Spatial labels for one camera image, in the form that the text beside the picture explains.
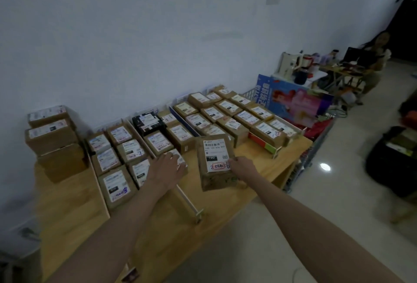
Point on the black bag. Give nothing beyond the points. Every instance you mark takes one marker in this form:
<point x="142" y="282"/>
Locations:
<point x="387" y="165"/>

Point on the metal divider rail with clamp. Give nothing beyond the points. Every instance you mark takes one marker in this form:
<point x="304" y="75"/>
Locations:
<point x="185" y="199"/>

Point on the large labelled cardboard box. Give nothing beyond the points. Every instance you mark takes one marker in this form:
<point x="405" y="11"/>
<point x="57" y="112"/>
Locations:
<point x="47" y="116"/>
<point x="50" y="136"/>

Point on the dark cup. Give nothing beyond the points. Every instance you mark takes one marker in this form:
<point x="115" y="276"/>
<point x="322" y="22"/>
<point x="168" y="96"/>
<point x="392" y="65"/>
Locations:
<point x="301" y="76"/>

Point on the white divider rail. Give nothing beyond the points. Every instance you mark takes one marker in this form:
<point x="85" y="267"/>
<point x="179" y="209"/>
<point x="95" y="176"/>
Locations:
<point x="99" y="185"/>

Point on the red and white cup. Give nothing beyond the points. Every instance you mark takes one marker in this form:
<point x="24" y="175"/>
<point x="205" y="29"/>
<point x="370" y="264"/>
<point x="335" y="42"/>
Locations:
<point x="308" y="61"/>

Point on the blue divider board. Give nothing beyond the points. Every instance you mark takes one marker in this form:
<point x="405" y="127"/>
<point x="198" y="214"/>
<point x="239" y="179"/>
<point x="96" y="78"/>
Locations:
<point x="184" y="121"/>

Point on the white kettle appliance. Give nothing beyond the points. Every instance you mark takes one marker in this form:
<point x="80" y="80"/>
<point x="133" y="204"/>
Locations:
<point x="291" y="63"/>

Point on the person's right hand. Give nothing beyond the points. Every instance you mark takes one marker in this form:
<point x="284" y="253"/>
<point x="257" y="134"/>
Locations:
<point x="244" y="170"/>

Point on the cardboard parcel with handwritten label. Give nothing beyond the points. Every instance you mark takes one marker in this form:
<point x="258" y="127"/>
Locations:
<point x="211" y="149"/>

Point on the black parcel with white label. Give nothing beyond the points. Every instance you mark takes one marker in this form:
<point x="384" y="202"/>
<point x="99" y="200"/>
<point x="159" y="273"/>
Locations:
<point x="148" y="123"/>

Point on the black laptop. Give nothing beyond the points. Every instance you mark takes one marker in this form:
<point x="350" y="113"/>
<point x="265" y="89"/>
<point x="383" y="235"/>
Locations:
<point x="353" y="56"/>

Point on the large plain cardboard box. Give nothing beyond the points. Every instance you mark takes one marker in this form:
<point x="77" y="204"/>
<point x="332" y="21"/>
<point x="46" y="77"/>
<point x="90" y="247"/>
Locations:
<point x="62" y="163"/>

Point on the person's left forearm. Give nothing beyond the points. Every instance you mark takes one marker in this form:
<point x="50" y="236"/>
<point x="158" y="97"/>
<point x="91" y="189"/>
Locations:
<point x="120" y="227"/>

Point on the person's right forearm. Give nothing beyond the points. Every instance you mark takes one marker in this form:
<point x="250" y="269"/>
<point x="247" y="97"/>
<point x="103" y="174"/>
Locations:
<point x="303" y="227"/>

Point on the rows of labelled brown parcels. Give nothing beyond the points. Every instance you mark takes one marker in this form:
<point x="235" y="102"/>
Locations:
<point x="182" y="136"/>

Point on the person's left hand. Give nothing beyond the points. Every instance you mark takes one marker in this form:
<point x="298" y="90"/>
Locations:
<point x="163" y="173"/>

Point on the red item in cart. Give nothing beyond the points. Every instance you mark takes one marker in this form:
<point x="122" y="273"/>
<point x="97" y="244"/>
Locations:
<point x="319" y="129"/>

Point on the small wooden folding table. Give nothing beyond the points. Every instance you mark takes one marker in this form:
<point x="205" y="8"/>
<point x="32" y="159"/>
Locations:
<point x="342" y="74"/>

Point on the blue and pink printed board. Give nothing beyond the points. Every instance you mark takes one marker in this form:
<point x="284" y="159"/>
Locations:
<point x="293" y="100"/>

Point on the red green white divider board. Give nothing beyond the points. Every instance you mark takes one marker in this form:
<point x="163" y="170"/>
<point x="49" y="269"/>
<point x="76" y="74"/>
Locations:
<point x="264" y="145"/>

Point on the person's right thumb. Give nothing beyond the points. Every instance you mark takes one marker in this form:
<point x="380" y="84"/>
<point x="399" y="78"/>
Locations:
<point x="234" y="162"/>

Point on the person's left fingers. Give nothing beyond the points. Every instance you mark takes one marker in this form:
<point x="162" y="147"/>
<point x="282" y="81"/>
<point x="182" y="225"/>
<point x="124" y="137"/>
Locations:
<point x="170" y="159"/>

